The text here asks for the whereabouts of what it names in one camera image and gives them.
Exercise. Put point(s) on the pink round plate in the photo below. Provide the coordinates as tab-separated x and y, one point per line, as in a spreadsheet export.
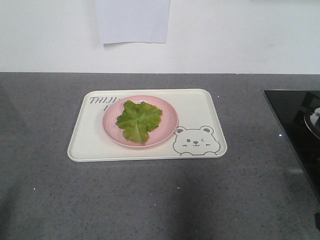
167	126

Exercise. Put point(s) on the green lettuce leaf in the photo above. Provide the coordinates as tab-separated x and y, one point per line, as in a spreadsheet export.
138	120

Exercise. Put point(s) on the cream bear serving tray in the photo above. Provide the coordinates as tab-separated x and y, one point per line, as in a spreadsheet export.
198	134

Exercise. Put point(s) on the white paper sheet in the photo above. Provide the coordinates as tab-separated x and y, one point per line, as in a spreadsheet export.
132	21

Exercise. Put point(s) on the black glass gas stove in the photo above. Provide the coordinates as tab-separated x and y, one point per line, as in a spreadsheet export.
289	107

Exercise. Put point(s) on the silver stove burner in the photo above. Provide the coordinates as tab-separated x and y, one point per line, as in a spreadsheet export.
312	121

